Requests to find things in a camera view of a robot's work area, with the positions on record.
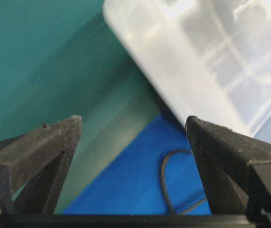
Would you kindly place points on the translucent plastic tool box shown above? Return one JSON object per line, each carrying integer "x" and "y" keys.
{"x": 208, "y": 58}

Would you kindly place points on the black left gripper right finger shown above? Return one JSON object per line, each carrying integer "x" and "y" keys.
{"x": 235, "y": 169}

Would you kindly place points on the blue mat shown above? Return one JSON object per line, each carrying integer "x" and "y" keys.
{"x": 131, "y": 183}

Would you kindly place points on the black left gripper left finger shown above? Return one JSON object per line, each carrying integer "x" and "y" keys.
{"x": 34, "y": 166}

